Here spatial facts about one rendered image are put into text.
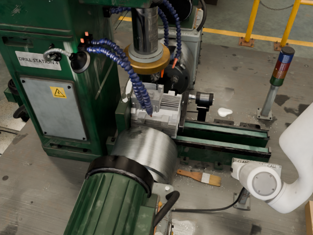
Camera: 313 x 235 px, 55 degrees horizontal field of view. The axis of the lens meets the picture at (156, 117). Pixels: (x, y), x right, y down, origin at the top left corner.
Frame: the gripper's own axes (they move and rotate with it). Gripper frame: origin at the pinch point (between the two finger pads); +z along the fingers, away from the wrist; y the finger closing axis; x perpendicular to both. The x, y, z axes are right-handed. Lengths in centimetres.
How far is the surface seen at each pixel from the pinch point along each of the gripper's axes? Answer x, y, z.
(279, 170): -1.5, -12.7, 2.5
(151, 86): -28, 40, 17
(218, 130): -13.8, 7.8, 32.9
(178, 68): -40, 30, 29
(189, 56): -49, 26, 37
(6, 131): 5, 142, 76
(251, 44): -126, -33, 241
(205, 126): -15.0, 14.0, 33.9
